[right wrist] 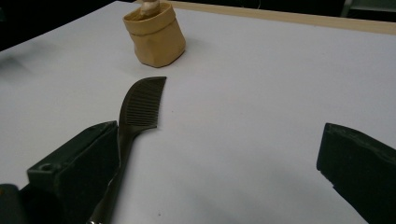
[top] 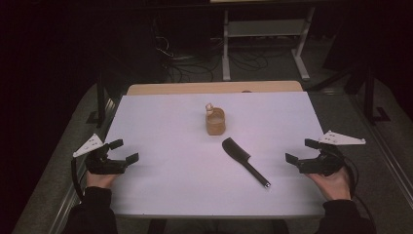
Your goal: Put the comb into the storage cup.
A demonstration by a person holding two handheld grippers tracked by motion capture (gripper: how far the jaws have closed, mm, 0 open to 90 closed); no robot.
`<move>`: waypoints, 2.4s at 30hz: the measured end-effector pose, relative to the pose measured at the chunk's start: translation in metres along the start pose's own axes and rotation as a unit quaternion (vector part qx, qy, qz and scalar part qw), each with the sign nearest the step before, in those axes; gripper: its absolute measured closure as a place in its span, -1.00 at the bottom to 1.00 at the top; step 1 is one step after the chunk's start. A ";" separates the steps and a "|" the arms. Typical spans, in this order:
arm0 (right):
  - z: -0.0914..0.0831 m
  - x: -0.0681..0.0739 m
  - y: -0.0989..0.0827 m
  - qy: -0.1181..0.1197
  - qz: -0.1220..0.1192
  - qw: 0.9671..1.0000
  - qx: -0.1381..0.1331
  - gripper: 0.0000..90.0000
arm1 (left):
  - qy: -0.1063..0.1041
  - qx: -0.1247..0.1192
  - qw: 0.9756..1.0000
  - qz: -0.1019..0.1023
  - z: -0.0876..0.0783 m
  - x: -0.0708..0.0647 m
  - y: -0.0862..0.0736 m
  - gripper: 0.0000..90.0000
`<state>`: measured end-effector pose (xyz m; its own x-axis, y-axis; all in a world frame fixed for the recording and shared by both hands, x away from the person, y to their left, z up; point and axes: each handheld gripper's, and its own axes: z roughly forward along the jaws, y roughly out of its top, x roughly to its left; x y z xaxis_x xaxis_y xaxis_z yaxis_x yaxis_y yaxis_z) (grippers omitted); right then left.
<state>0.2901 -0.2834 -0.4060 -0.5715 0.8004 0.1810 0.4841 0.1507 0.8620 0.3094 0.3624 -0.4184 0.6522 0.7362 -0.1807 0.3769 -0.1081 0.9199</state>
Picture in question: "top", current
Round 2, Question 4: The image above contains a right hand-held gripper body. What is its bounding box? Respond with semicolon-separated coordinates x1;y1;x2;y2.
295;130;367;177

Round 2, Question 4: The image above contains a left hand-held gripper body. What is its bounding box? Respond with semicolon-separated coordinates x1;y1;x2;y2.
72;133;129;176

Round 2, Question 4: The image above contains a black comb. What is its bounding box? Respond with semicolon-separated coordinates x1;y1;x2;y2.
221;136;272;189

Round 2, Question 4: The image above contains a wooden cup holder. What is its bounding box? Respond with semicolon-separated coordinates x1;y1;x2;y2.
204;102;227;137

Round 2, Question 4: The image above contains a person's left hand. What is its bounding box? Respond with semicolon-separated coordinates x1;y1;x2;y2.
85;170;120;190

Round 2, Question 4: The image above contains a person's right hand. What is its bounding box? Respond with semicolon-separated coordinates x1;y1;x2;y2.
305;166;353;202

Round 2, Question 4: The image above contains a black metal stand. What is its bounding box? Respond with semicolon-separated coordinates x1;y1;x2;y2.
85;73;114;129
362;63;393;127

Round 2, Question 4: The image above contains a white table cover sheet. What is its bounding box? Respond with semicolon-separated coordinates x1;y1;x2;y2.
102;91;327;217

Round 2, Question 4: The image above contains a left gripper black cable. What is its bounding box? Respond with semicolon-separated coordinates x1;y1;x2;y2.
70;157;86;203

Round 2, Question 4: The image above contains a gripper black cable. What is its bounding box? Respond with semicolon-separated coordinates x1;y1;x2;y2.
70;157;86;203
337;152;378;234

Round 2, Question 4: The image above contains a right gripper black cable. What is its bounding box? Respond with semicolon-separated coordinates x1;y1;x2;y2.
337;152;378;234

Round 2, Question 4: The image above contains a metal frame rail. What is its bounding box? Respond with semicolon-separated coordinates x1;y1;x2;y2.
350;96;413;211
48;97;119;234

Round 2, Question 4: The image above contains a tangle of floor cables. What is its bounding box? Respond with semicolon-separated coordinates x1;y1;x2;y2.
151;16;271;84

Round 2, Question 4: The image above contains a white metal desk frame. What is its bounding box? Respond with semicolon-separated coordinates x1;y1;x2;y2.
221;6;317;83

